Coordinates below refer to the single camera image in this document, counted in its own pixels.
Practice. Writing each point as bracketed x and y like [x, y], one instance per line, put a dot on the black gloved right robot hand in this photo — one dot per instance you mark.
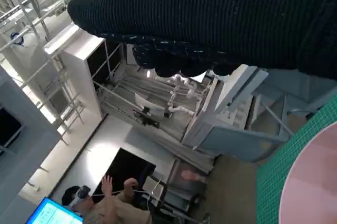
[210, 10]

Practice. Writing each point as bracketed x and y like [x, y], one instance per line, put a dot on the pink bowl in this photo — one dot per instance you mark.
[316, 181]

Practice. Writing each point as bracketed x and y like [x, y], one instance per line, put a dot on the monitor on black stand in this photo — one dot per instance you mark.
[147, 105]

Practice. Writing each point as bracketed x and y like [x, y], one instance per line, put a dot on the grey wheeled chair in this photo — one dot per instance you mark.
[237, 142]

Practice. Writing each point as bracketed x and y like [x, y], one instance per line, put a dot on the white open shelf cabinet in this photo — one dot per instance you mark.
[76, 68]

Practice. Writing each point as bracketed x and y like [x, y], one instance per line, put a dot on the green cutting mat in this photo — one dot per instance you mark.
[271, 176]

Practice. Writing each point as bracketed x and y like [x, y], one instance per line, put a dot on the large black screen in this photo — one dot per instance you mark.
[129, 168]

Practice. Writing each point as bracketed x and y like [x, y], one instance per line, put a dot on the blue white ceiling fixture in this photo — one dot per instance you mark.
[18, 39]

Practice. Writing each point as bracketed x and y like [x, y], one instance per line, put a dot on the white vr headset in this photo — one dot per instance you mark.
[80, 195]

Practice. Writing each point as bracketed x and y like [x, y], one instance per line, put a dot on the blue screen monitor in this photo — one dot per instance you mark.
[50, 212]

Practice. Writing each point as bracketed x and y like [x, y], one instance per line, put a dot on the dark wall window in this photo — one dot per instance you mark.
[9, 129]

